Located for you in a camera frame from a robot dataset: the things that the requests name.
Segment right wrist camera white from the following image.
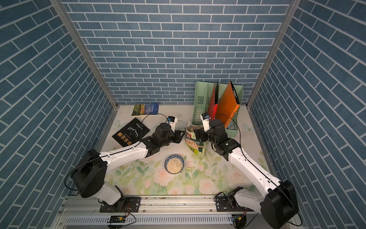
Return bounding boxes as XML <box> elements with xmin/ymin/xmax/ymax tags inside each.
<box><xmin>200</xmin><ymin>113</ymin><xmax>211</xmax><ymax>132</ymax></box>

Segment blue patterned ceramic bowl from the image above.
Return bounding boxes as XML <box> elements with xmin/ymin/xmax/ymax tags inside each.
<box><xmin>165</xmin><ymin>155</ymin><xmax>185</xmax><ymax>175</ymax></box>

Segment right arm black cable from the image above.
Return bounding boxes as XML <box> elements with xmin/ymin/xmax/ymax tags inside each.
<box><xmin>210</xmin><ymin>114</ymin><xmax>303</xmax><ymax>227</ymax></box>

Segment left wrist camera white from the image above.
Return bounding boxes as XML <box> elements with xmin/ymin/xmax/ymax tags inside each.
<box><xmin>167</xmin><ymin>116</ymin><xmax>178</xmax><ymax>132</ymax></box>

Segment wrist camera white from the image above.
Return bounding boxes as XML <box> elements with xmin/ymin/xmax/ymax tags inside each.
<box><xmin>200</xmin><ymin>113</ymin><xmax>211</xmax><ymax>132</ymax></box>
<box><xmin>167</xmin><ymin>116</ymin><xmax>178</xmax><ymax>132</ymax></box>

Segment oats in bowl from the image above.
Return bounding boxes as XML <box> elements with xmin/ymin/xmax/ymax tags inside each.
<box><xmin>166</xmin><ymin>158</ymin><xmax>183</xmax><ymax>174</ymax></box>

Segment green oats bag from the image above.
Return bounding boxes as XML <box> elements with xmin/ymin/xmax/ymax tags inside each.
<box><xmin>185</xmin><ymin>121</ymin><xmax>206</xmax><ymax>158</ymax></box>

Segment red folder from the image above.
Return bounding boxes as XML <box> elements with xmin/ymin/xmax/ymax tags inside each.
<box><xmin>207</xmin><ymin>83</ymin><xmax>219</xmax><ymax>117</ymax></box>

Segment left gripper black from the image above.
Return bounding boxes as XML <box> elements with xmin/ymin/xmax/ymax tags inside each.
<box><xmin>158</xmin><ymin>129</ymin><xmax>186</xmax><ymax>148</ymax></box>

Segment black book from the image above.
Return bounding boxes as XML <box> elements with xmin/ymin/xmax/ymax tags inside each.
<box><xmin>112</xmin><ymin>118</ymin><xmax>150</xmax><ymax>147</ymax></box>

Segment floral table mat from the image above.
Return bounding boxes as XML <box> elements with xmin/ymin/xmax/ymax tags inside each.
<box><xmin>101</xmin><ymin>105</ymin><xmax>268</xmax><ymax>195</ymax></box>

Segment mint green file rack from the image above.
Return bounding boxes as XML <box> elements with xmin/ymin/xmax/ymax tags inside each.
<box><xmin>193</xmin><ymin>81</ymin><xmax>244</xmax><ymax>138</ymax></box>

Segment small black controller board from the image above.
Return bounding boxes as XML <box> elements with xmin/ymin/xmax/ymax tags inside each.
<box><xmin>107</xmin><ymin>216</ymin><xmax>127</xmax><ymax>224</ymax></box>

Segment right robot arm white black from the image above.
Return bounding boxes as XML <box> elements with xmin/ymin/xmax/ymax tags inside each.
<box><xmin>195</xmin><ymin>118</ymin><xmax>299</xmax><ymax>229</ymax></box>

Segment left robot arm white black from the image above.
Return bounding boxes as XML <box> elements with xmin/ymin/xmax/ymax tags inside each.
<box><xmin>70</xmin><ymin>123</ymin><xmax>185</xmax><ymax>210</ymax></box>

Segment blue landscape book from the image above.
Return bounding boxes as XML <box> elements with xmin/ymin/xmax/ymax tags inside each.
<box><xmin>132</xmin><ymin>103</ymin><xmax>159</xmax><ymax>117</ymax></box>

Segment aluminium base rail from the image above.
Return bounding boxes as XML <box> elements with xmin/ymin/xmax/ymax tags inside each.
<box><xmin>51</xmin><ymin>195</ymin><xmax>269</xmax><ymax>229</ymax></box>

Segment orange folder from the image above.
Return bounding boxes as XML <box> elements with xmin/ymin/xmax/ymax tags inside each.
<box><xmin>215</xmin><ymin>82</ymin><xmax>240</xmax><ymax>128</ymax></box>

